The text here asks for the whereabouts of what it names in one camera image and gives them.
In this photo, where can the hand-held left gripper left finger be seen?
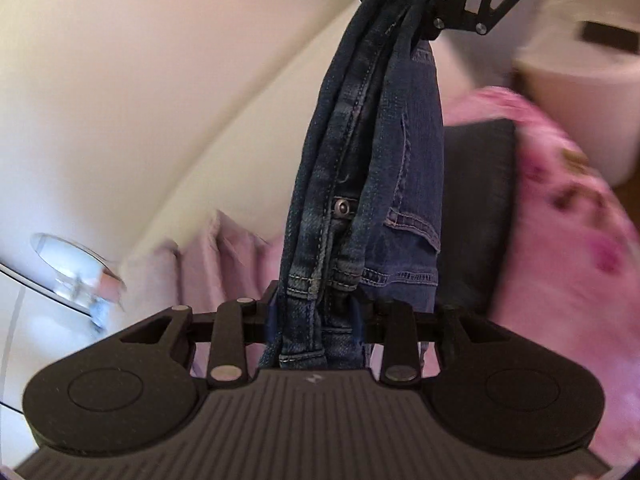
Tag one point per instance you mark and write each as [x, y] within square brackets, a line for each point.
[271, 322]

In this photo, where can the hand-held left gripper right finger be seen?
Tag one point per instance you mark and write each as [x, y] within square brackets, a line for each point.
[356, 320]

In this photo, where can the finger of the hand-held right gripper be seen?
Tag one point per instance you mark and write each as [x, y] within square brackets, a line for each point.
[455, 15]

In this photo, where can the blue denim jeans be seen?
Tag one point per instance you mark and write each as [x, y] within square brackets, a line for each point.
[350, 160]

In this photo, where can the white nightstand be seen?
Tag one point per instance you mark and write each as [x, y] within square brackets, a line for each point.
[575, 100]

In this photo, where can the flat black object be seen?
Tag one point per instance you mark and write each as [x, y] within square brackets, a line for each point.
[610, 35]

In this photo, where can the dark grey cloth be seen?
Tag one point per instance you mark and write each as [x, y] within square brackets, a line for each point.
[475, 210]

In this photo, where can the pink floral blanket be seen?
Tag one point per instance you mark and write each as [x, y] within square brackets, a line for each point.
[550, 260]

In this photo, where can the round shiny object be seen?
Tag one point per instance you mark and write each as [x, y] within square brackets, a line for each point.
[65, 255]

